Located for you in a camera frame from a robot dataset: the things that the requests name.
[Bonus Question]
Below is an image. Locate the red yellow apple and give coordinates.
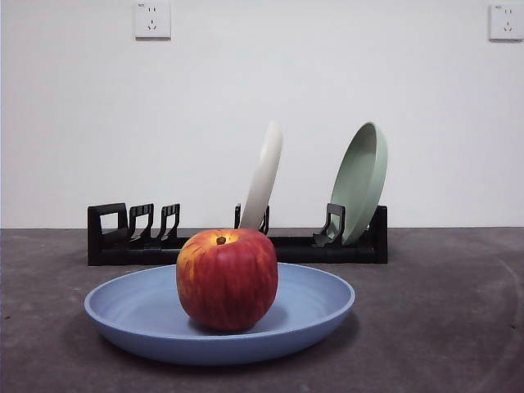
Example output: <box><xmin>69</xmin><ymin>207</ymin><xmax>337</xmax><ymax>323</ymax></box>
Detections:
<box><xmin>175</xmin><ymin>228</ymin><xmax>279</xmax><ymax>332</ymax></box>

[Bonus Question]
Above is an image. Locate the blue round plate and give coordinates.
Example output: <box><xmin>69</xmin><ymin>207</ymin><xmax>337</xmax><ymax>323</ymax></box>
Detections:
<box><xmin>84</xmin><ymin>262</ymin><xmax>356</xmax><ymax>366</ymax></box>

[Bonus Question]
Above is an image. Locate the cream round plate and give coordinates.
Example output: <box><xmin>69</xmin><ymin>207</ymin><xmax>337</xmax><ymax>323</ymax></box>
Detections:
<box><xmin>238</xmin><ymin>120</ymin><xmax>284</xmax><ymax>235</ymax></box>

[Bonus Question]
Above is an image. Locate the black plastic plate rack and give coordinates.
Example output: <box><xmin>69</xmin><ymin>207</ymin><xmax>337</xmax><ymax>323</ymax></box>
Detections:
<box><xmin>86</xmin><ymin>202</ymin><xmax>389</xmax><ymax>267</ymax></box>

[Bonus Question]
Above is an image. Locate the green round plate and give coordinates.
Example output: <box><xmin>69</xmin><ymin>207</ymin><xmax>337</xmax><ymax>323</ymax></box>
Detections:
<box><xmin>329</xmin><ymin>121</ymin><xmax>389</xmax><ymax>246</ymax></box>

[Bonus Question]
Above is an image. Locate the white wall socket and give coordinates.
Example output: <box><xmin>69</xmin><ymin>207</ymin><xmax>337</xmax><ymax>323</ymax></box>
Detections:
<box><xmin>487</xmin><ymin>3</ymin><xmax>524</xmax><ymax>42</ymax></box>
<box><xmin>134</xmin><ymin>1</ymin><xmax>172</xmax><ymax>41</ymax></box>

